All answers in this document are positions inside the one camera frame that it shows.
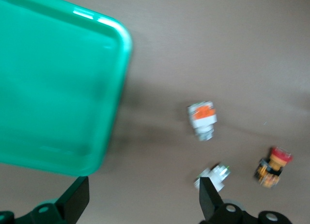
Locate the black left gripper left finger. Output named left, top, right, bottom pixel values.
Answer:
left=0, top=176, right=90, bottom=224

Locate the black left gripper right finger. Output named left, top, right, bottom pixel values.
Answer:
left=198, top=177, right=291, bottom=224

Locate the green plastic tray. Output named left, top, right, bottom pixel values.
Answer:
left=0, top=0, right=133, bottom=177

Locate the green push button white body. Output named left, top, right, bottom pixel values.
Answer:
left=193, top=163, right=231, bottom=193

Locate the red emergency stop button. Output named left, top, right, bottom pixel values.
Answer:
left=253, top=146, right=293, bottom=189

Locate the white orange push button switch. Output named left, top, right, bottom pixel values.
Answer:
left=186, top=102, right=217, bottom=142

